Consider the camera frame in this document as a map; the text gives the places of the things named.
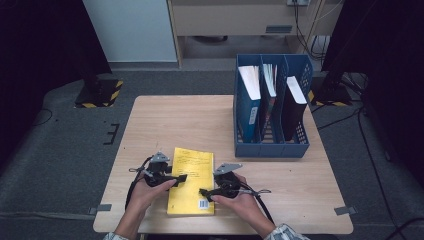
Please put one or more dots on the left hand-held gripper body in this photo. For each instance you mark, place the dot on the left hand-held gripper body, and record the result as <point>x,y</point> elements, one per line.
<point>156,173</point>

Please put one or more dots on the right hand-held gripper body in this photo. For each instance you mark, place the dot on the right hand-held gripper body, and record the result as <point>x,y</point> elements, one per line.
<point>226,183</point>

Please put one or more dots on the yellow book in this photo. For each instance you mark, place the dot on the yellow book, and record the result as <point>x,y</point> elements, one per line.
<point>195,163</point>

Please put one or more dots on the blue plastic file rack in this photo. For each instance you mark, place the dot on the blue plastic file rack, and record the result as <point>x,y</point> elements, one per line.
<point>266,150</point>

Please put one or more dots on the light blue book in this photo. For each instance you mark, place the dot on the light blue book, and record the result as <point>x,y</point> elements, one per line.
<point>248,113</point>

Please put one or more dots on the black book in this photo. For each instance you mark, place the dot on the black book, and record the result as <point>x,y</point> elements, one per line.
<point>293,116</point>

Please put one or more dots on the teal illustrated book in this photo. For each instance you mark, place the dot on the teal illustrated book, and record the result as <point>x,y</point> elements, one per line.
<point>269,86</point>

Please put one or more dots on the person's right hand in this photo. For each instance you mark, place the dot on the person's right hand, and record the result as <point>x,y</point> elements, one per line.
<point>240,206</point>

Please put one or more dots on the person's left hand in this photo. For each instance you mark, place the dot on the person's left hand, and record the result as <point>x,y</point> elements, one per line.
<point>146,198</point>

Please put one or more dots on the grey tape strip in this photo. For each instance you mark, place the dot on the grey tape strip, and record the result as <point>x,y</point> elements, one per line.
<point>100,209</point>
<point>345,210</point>

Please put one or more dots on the black yellow striped stand base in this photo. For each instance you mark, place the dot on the black yellow striped stand base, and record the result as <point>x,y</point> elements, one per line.
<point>333,95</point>
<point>100,95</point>

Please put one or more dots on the white panel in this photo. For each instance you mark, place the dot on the white panel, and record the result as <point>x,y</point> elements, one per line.
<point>133,30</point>

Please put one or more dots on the grey cabinet label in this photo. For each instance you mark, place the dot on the grey cabinet label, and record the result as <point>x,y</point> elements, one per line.
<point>278,29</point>

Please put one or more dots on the beige wooden cabinet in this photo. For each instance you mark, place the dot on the beige wooden cabinet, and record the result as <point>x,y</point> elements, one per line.
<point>233,20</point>

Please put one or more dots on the dark curtain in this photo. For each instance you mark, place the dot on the dark curtain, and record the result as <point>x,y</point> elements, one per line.
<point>393,66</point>
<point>40,50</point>

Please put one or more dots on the white power strip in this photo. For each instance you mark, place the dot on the white power strip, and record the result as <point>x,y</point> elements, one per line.
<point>297,2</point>

